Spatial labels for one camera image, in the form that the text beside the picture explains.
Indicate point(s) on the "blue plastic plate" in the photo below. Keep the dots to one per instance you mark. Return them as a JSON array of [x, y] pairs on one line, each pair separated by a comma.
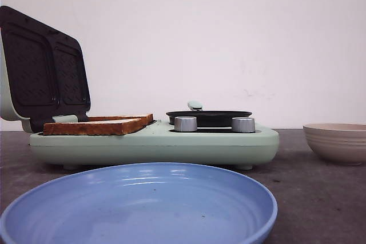
[[143, 203]]

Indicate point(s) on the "beige ribbed bowl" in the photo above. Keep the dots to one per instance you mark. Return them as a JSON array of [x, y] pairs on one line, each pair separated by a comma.
[[337, 142]]

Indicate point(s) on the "black frying pan green handle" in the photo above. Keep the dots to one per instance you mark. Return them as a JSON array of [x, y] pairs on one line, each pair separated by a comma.
[[207, 118]]

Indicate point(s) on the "white bread slice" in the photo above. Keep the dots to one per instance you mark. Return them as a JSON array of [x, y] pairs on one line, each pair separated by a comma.
[[145, 118], [111, 127]]

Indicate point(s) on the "silver control knob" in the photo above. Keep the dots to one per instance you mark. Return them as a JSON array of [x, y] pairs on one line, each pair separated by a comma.
[[243, 125], [185, 124]]

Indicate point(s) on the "left silver control knob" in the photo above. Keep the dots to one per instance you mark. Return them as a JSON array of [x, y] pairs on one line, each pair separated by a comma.
[[185, 124]]

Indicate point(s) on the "mint green sandwich maker lid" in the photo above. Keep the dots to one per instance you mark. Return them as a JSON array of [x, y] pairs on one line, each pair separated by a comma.
[[42, 73]]

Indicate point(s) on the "mint green breakfast maker base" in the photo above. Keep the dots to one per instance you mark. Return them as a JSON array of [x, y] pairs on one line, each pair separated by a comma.
[[159, 142]]

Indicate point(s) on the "right silver control knob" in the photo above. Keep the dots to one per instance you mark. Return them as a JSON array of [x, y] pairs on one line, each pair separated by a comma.
[[243, 125]]

